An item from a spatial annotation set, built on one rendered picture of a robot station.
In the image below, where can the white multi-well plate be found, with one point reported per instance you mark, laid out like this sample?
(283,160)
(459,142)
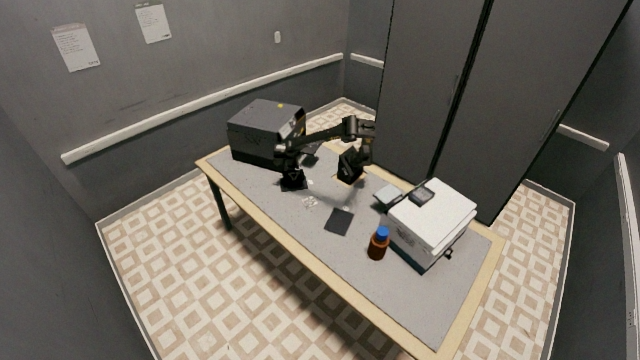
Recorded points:
(387,194)

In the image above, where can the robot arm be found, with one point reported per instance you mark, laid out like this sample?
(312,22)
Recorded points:
(348,130)

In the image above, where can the brown bottle with blue cap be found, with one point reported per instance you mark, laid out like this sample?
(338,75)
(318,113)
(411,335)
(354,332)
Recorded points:
(377,249)

